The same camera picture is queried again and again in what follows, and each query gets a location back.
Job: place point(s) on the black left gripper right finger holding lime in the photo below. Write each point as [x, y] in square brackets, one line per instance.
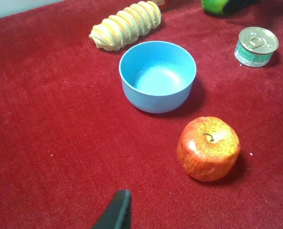
[233, 6]

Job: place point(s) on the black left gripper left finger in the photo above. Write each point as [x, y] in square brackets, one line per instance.
[117, 215]

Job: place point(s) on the green lime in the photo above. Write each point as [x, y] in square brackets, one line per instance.
[214, 7]

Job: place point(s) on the small tin can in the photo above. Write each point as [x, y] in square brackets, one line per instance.
[255, 46]

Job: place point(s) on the red soda can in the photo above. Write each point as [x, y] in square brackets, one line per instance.
[162, 4]

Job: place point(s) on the red tablecloth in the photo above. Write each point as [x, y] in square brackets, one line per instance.
[69, 138]

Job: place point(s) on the blue bowl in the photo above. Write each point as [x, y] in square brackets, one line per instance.
[157, 76]

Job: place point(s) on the spiral bread roll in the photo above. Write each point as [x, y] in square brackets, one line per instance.
[125, 27]

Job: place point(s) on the red apple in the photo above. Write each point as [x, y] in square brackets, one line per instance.
[208, 148]

